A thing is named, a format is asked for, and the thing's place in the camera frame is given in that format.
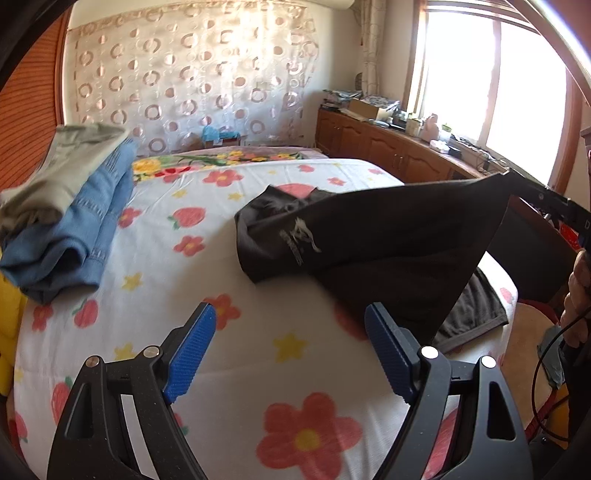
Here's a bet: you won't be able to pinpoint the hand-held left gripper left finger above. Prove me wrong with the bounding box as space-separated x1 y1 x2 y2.
46 302 218 480

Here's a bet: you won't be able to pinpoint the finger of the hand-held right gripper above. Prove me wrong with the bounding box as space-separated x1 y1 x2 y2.
503 168 575 224

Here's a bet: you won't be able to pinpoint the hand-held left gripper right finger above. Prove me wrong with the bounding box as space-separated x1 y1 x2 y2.
364 302 536 480

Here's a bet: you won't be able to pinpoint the black pants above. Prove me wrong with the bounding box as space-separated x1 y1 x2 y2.
234 178 513 356

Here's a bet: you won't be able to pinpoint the folded grey-green pants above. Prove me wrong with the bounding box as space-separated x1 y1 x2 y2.
0 122 131 238

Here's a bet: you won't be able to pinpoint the person's right hand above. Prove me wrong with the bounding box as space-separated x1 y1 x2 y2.
560 249 591 348

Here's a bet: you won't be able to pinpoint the white floral bedsheet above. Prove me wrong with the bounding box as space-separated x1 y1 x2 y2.
9 154 519 480

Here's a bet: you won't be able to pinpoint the wooden-framed window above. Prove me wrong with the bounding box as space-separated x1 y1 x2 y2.
405 0 583 195

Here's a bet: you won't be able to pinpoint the folded blue jeans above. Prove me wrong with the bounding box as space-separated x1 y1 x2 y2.
0 138 139 305

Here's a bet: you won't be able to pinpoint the wooden cabinet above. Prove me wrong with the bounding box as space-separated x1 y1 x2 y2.
316 104 509 186

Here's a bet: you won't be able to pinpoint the yellow cloth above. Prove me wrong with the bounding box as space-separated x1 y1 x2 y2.
0 272 29 398

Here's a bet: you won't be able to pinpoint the yellow floral blanket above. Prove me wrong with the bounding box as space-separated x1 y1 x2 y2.
131 147 329 182

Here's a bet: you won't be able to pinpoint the cardboard box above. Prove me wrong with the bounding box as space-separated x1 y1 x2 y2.
346 98 389 121

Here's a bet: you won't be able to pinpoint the teal cloth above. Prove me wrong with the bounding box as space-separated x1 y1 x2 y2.
201 126 241 144

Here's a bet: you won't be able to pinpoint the beige window curtain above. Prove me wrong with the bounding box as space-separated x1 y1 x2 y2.
355 0 389 100

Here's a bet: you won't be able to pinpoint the circle-patterned sheer curtain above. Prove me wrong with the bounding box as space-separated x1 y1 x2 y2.
65 0 325 155

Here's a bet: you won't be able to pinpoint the orange slatted wooden panel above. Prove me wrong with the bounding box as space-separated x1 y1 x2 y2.
0 9 73 192

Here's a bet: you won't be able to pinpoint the black cable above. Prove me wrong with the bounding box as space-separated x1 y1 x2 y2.
530 318 591 441

